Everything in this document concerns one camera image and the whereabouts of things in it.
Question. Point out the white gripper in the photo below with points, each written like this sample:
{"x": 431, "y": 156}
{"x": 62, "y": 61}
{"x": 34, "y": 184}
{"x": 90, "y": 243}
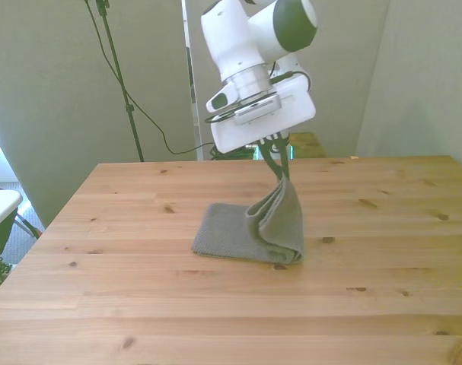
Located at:
{"x": 265, "y": 129}

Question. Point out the grey towel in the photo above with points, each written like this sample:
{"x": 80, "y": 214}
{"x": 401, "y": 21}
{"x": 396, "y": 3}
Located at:
{"x": 223, "y": 235}

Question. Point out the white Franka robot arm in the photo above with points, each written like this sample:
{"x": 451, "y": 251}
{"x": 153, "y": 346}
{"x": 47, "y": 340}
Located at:
{"x": 234, "y": 42}

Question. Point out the small wooden side table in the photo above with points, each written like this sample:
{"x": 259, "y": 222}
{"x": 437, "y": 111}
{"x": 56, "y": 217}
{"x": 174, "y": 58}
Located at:
{"x": 308, "y": 146}

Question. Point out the white vertical panel edge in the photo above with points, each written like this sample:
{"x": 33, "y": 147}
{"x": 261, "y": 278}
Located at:
{"x": 194, "y": 125}

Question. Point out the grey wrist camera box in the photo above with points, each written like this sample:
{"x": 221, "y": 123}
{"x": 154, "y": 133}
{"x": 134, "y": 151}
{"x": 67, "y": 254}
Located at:
{"x": 255, "y": 111}

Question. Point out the black camera stand pole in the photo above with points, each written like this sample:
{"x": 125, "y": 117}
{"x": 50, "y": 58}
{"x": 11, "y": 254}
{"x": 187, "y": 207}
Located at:
{"x": 118, "y": 76}

